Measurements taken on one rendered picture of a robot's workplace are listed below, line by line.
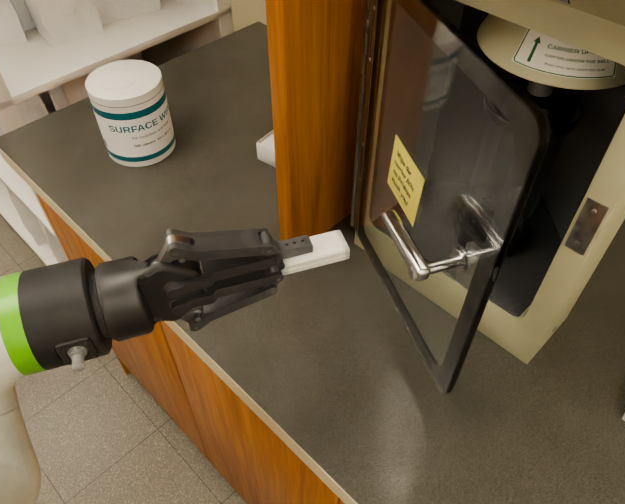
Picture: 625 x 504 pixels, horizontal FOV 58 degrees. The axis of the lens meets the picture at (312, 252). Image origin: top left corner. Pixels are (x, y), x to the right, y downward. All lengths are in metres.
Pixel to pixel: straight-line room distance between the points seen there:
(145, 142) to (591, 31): 0.76
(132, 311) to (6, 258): 1.94
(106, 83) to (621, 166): 0.81
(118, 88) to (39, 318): 0.60
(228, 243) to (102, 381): 1.48
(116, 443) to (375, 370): 1.19
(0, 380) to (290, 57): 0.45
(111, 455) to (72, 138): 0.98
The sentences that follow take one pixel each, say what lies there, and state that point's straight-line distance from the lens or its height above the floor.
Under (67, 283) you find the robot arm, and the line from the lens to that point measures 0.52.
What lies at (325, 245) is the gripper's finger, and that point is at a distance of 0.56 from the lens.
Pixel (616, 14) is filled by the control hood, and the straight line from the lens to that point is 0.51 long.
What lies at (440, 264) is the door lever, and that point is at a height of 1.21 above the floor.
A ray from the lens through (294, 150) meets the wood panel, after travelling 0.76.
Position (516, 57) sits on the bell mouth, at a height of 1.33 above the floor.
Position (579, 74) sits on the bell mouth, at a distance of 0.62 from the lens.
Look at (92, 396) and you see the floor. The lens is 1.94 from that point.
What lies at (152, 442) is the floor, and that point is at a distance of 1.82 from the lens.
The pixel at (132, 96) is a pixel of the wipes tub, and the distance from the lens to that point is 1.02.
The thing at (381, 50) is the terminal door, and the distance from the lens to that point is 0.66.
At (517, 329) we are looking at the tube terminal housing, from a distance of 0.80.
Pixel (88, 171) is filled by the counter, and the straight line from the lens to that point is 1.13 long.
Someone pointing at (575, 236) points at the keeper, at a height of 1.18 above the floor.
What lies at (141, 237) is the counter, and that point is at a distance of 0.97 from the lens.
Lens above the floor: 1.62
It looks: 48 degrees down
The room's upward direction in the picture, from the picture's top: straight up
